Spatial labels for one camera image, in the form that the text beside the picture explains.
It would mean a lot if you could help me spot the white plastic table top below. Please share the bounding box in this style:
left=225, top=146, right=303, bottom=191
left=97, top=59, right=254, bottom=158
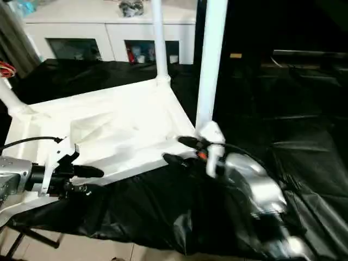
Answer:
left=0, top=76, right=203, bottom=225

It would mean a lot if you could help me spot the white plastic table leg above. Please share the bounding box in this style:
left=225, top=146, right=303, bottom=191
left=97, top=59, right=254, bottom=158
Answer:
left=151, top=0, right=171, bottom=88
left=194, top=0, right=229, bottom=138
left=0, top=79, right=34, bottom=118

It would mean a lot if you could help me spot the black plastic mat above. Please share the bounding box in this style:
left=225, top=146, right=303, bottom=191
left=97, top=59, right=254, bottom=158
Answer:
left=0, top=57, right=348, bottom=259

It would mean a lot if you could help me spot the white cabinet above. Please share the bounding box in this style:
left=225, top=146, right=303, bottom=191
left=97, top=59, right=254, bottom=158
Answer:
left=24, top=0, right=197, bottom=65

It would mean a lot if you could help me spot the grey crumpled bundle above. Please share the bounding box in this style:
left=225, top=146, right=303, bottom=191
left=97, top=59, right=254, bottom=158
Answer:
left=119, top=0, right=145, bottom=18

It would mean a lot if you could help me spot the black metal stand frame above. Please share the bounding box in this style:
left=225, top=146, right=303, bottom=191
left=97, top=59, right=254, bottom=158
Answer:
left=5, top=227, right=61, bottom=259

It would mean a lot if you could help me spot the red wire hanger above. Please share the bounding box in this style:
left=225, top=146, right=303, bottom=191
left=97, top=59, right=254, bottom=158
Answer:
left=0, top=60, right=17, bottom=80

